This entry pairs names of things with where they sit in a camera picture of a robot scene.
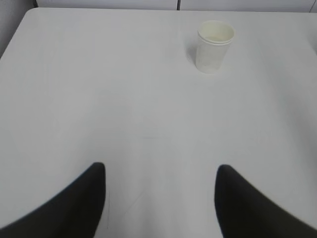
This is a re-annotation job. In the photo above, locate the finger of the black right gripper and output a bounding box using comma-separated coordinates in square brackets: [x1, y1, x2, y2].
[214, 165, 317, 238]

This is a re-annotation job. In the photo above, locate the white paper cup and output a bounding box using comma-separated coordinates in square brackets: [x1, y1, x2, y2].
[195, 20, 235, 73]

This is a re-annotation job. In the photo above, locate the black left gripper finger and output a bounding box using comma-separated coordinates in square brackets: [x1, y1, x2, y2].
[0, 162, 106, 238]

